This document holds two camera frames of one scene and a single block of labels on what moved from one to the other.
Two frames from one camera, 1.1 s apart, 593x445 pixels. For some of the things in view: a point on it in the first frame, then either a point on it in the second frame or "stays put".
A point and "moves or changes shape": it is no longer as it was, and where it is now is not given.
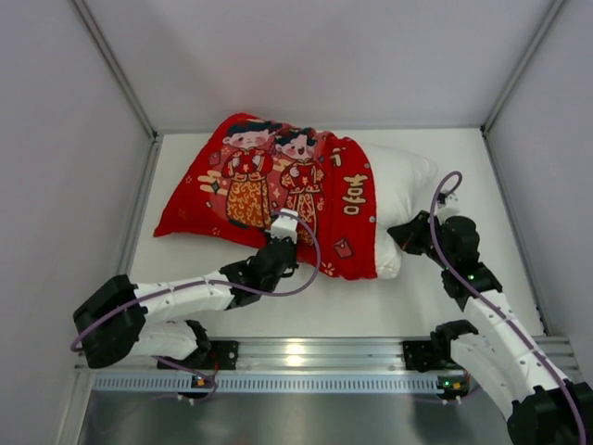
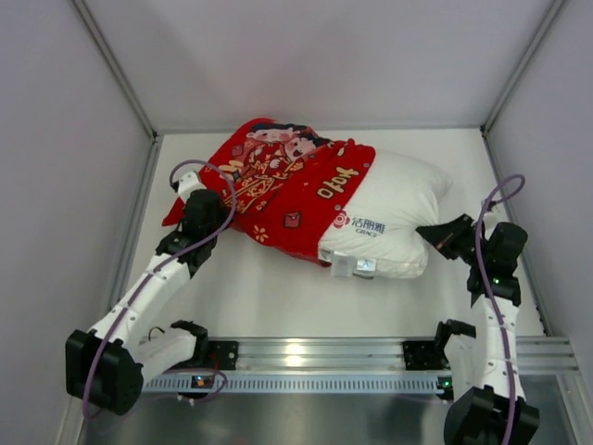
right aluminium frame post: x=552 y=11 stays put
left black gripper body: x=282 y=247 → x=204 y=204
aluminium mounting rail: x=308 y=356 stays put
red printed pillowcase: x=251 y=167 moves or changes shape
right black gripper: x=412 y=234 → x=457 y=236
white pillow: x=404 y=186 moves or changes shape
